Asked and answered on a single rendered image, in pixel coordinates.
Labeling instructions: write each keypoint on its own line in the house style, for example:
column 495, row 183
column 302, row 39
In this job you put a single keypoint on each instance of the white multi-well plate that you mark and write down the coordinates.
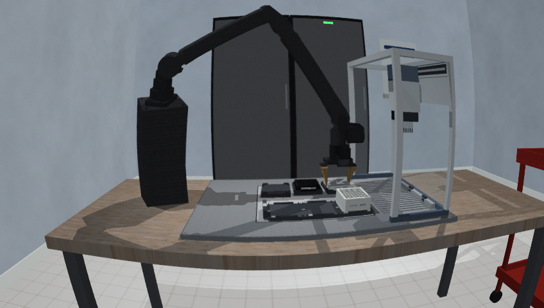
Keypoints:
column 338, row 183

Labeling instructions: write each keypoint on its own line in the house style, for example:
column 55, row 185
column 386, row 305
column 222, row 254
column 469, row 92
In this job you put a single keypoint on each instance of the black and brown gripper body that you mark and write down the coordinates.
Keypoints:
column 327, row 161

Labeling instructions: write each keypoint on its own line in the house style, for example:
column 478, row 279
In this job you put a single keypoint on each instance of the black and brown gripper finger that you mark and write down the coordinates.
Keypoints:
column 350, row 170
column 324, row 170

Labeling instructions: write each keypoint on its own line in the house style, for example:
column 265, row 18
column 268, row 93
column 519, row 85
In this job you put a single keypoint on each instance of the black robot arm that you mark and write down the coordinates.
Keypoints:
column 162, row 92

